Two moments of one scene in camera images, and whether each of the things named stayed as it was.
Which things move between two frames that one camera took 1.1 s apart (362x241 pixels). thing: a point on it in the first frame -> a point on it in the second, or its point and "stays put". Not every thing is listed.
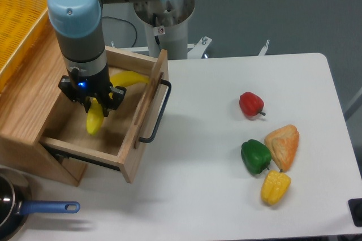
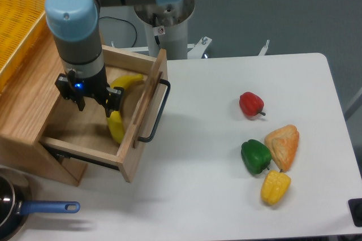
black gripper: [97, 86] stays put
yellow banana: [95, 115] -> [115, 122]
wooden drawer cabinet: [27, 99] stays put
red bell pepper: [251, 104] stays put
